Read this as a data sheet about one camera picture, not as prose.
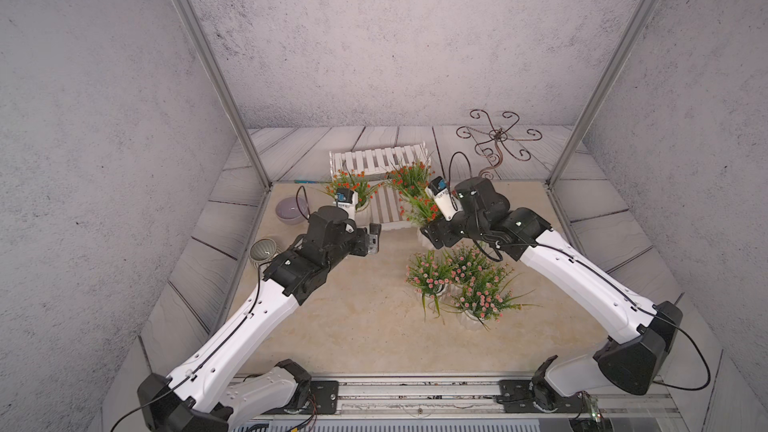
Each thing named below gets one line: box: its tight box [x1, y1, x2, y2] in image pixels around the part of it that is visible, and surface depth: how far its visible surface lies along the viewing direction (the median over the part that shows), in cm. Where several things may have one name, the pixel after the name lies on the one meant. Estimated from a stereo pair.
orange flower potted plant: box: [322, 168, 383, 212], surface depth 88 cm
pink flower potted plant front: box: [448, 268, 540, 331], surface depth 77 cm
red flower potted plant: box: [378, 157, 436, 205], surface depth 88 cm
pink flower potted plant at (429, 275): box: [404, 249, 456, 322], surface depth 82 cm
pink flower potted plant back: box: [446, 244, 494, 286], surface depth 82 cm
